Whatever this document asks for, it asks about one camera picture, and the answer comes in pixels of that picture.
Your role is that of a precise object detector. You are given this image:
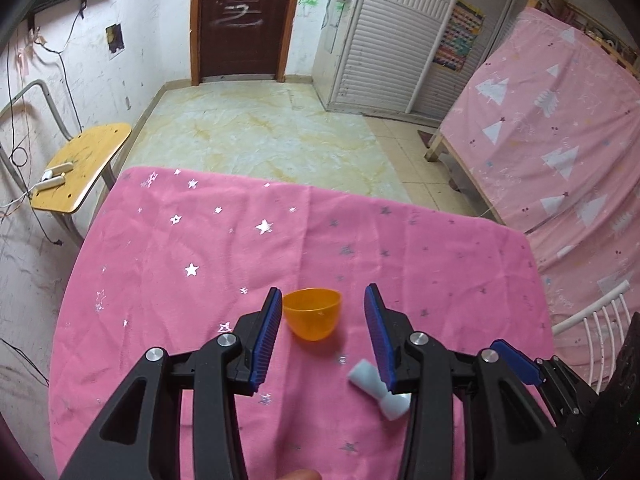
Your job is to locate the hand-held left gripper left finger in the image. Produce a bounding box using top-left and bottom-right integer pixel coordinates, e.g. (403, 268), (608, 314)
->
(59, 287), (284, 480)

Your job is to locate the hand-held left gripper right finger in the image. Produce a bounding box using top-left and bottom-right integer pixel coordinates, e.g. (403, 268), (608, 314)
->
(364, 283), (583, 480)

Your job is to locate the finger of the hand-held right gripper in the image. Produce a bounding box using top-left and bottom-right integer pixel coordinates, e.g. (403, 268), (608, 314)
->
(489, 339), (601, 428)

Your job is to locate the pale blue plastic piece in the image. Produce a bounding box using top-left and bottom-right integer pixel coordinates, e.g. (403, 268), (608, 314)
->
(347, 360), (412, 421)

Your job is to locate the orange plastic cup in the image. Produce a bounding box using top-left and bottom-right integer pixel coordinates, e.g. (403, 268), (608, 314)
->
(282, 287), (343, 342)

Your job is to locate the white metal chair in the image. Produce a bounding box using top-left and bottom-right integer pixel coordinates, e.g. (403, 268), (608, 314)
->
(551, 280), (632, 396)

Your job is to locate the pink star-print tablecloth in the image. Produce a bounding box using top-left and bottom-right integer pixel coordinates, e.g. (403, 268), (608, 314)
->
(49, 166), (556, 480)

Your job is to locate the pink tree-print bed sheet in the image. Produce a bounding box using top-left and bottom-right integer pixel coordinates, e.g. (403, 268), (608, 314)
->
(440, 7), (640, 361)

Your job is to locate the yellow wooden chair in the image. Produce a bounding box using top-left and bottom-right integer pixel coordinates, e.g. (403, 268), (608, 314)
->
(0, 79), (133, 248)

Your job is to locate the white power strip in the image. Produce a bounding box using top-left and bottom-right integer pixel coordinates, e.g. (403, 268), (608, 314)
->
(30, 174), (66, 196)

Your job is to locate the white louvered wardrobe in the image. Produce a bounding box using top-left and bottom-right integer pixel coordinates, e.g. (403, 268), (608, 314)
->
(311, 0), (533, 123)

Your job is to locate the dark brown door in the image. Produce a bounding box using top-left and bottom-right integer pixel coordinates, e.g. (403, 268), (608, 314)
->
(190, 0), (307, 86)

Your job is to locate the colourful grid poster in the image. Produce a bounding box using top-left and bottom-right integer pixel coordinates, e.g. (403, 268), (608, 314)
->
(432, 0), (486, 73)

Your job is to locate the wooden bed frame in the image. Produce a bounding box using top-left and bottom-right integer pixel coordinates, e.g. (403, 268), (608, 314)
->
(424, 125), (506, 226)

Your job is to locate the black cable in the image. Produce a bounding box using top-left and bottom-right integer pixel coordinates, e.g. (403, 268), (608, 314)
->
(10, 5), (86, 166)

